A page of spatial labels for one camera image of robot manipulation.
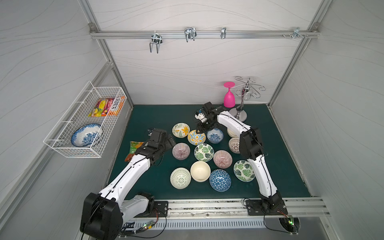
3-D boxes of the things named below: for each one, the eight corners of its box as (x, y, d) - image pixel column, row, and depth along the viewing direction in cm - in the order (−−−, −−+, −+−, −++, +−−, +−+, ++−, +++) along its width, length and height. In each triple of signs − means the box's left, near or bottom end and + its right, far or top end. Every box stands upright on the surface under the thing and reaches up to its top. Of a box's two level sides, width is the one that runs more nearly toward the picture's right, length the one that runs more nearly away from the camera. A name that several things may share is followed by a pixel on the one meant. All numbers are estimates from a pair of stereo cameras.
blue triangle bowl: (209, 191, 80) (210, 189, 77) (208, 171, 87) (209, 169, 84) (231, 191, 80) (232, 189, 77) (228, 171, 87) (229, 169, 84)
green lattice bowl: (169, 189, 80) (169, 187, 77) (172, 169, 87) (171, 167, 84) (191, 189, 80) (190, 187, 77) (191, 169, 87) (191, 167, 84)
